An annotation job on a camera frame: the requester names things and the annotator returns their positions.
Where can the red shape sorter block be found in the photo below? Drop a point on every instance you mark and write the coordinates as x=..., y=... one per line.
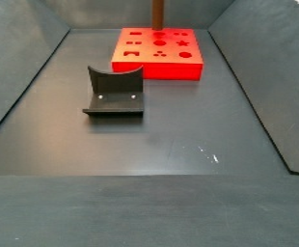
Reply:
x=167, y=53

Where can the brown oval peg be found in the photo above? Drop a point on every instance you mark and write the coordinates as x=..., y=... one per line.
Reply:
x=158, y=14

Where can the black curved holder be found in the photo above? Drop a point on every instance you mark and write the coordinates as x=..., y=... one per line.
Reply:
x=118, y=92

